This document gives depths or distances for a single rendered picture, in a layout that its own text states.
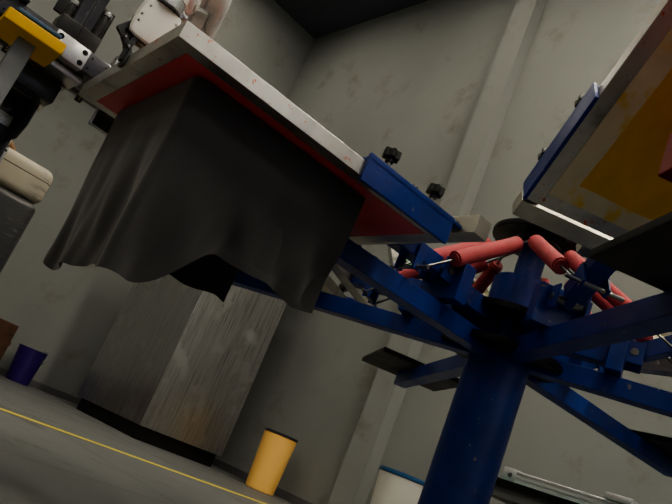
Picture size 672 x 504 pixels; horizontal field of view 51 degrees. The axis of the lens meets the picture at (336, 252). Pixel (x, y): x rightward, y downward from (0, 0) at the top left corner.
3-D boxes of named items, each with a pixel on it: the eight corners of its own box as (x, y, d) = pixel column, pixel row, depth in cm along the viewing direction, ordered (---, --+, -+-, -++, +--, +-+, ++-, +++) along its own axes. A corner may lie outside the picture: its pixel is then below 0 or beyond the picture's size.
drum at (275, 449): (282, 500, 682) (305, 443, 698) (255, 490, 661) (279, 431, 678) (261, 490, 709) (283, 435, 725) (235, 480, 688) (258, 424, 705)
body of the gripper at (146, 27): (177, 25, 165) (156, 63, 161) (140, -4, 159) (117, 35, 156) (192, 16, 159) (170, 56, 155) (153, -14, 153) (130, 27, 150)
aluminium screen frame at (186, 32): (178, 35, 129) (187, 19, 130) (77, 95, 175) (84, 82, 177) (445, 240, 171) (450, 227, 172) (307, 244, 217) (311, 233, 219)
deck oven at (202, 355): (235, 477, 746) (315, 285, 812) (132, 438, 671) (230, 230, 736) (161, 441, 875) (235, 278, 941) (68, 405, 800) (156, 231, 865)
